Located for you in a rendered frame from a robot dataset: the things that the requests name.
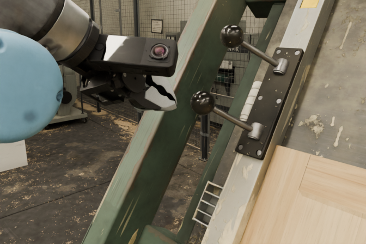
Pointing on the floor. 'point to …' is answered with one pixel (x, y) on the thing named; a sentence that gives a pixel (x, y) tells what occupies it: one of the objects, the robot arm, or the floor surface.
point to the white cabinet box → (12, 155)
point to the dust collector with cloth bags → (68, 99)
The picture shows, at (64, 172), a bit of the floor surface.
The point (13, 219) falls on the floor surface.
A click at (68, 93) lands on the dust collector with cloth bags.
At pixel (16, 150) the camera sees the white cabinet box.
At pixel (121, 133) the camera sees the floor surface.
